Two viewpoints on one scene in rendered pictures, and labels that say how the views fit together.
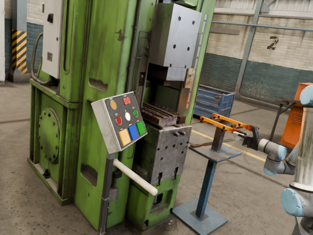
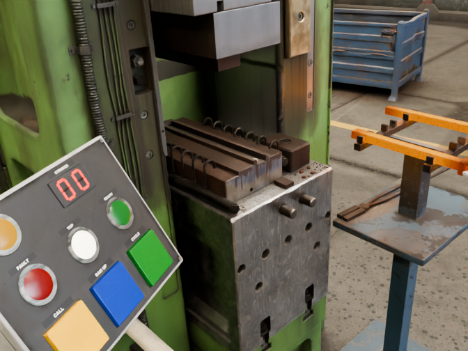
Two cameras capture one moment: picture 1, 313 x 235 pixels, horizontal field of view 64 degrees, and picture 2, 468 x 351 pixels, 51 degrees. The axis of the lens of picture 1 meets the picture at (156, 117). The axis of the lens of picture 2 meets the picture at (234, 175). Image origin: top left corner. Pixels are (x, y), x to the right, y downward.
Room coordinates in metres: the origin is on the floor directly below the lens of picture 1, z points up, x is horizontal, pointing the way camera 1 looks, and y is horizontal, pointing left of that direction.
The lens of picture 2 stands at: (0.73, -0.13, 1.51)
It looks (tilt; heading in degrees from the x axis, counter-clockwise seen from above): 26 degrees down; 5
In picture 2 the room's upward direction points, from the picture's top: 3 degrees counter-clockwise
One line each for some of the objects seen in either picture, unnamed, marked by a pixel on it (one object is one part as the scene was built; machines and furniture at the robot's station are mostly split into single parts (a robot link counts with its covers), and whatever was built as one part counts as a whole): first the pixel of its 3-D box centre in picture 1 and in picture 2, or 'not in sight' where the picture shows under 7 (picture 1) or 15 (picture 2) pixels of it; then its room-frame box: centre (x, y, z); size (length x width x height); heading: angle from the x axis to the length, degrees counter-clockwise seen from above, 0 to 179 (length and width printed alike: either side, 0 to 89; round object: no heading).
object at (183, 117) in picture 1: (177, 117); (285, 151); (2.01, -0.17, 0.95); 0.12 x 0.08 x 0.06; 46
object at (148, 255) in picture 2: (139, 127); (149, 258); (1.44, 0.09, 1.01); 0.07 x 0.05 x 0.07; 161
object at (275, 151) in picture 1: (275, 150); not in sight; (1.62, -0.84, 0.95); 0.12 x 0.09 x 0.10; 44
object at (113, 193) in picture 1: (111, 193); not in sight; (1.67, 0.24, 0.36); 0.09 x 0.07 x 0.12; 136
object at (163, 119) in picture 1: (150, 112); (202, 154); (1.99, 0.06, 0.96); 0.42 x 0.20 x 0.09; 46
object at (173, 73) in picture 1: (157, 68); (190, 21); (1.99, 0.06, 1.32); 0.42 x 0.20 x 0.10; 46
